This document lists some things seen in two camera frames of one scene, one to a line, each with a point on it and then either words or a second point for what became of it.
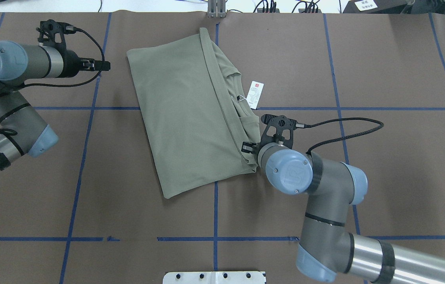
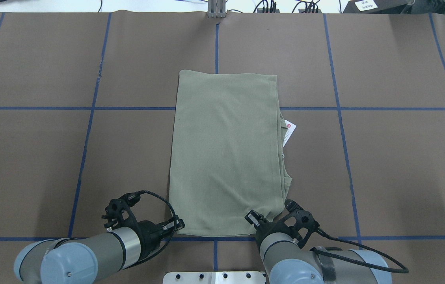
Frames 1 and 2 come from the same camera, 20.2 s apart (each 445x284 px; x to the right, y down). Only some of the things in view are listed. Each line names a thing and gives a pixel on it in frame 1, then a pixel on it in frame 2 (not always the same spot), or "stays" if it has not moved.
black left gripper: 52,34 -> 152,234
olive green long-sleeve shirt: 195,125 -> 228,167
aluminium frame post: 216,9 stays
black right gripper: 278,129 -> 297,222
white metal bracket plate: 213,277 stays
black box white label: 375,6 stays
